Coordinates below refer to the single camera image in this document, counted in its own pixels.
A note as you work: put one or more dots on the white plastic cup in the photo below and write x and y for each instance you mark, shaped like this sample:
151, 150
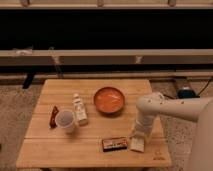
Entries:
65, 120

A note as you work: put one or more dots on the small clear plastic bottle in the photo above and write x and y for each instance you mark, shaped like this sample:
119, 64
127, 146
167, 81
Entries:
80, 110

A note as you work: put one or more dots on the long grey rail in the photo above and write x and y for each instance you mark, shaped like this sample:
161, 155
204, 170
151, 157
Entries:
105, 57

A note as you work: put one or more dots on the black power adapter box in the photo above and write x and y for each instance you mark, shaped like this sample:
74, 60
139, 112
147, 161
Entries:
186, 92

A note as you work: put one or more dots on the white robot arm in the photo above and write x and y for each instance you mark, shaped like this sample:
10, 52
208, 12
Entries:
199, 110

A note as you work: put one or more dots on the orange ceramic bowl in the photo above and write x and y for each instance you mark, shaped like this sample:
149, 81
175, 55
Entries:
109, 100

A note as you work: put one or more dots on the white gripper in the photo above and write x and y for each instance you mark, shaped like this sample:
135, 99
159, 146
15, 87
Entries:
142, 130

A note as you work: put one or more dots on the red snack wrapper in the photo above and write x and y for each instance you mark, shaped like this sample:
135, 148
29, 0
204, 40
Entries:
52, 118

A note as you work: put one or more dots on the dark chocolate bar packet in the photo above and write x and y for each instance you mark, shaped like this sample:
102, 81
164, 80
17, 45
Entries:
112, 144

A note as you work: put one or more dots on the wooden table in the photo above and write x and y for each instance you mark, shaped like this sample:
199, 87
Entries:
44, 147

